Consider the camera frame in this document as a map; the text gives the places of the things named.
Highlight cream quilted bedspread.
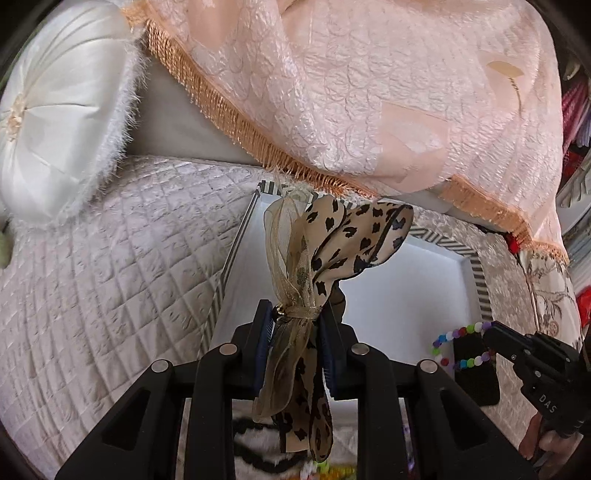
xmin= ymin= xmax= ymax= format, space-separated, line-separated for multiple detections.
xmin=0 ymin=154 xmax=583 ymax=480

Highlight leopard print hair bow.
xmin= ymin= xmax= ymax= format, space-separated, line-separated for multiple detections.
xmin=252 ymin=194 xmax=415 ymax=463

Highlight multicolour bead bracelet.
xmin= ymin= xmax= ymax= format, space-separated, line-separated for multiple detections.
xmin=431 ymin=322 xmax=497 ymax=370

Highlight white round satin pillow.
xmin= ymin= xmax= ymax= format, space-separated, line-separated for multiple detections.
xmin=0 ymin=0 xmax=148 ymax=227

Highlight hanging colourful clothes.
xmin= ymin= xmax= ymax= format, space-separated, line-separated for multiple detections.
xmin=556 ymin=46 xmax=591 ymax=324

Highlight cream floral bedcover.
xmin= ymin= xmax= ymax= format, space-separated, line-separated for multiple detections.
xmin=517 ymin=249 xmax=583 ymax=352

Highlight red cloth item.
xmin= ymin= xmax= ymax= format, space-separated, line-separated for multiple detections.
xmin=503 ymin=231 xmax=532 ymax=259

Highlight colourful bead string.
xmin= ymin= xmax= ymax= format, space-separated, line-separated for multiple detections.
xmin=300 ymin=462 xmax=357 ymax=480

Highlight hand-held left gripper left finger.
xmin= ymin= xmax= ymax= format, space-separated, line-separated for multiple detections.
xmin=54 ymin=299 xmax=278 ymax=480

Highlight striped rim white tray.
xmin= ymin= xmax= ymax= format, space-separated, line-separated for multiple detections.
xmin=203 ymin=179 xmax=494 ymax=402

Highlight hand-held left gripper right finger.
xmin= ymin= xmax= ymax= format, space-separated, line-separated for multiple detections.
xmin=318 ymin=305 xmax=539 ymax=480

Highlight black white fuzzy cloth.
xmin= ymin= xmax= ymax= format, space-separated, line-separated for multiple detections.
xmin=233 ymin=413 xmax=319 ymax=480

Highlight beige cushioned backrest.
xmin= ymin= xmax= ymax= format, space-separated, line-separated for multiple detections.
xmin=124 ymin=60 xmax=264 ymax=167

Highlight peach fringed blanket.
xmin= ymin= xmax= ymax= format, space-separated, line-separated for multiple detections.
xmin=121 ymin=0 xmax=571 ymax=266

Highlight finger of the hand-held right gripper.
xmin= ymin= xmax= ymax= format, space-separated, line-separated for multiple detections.
xmin=482 ymin=322 xmax=536 ymax=365

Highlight person's right hand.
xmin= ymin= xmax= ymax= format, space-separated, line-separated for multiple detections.
xmin=517 ymin=413 xmax=573 ymax=472

